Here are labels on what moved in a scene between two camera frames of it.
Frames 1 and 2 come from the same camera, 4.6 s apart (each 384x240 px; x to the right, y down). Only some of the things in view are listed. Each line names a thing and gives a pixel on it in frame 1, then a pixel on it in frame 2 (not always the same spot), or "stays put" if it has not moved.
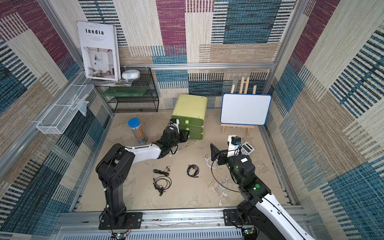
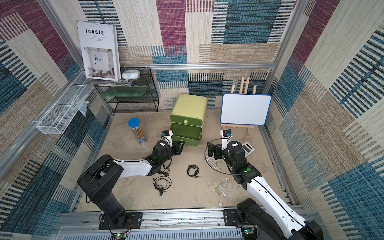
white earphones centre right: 211,164 stays put
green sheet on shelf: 124,91 stays put
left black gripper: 183,137 → 176,147
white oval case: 131,74 stays put
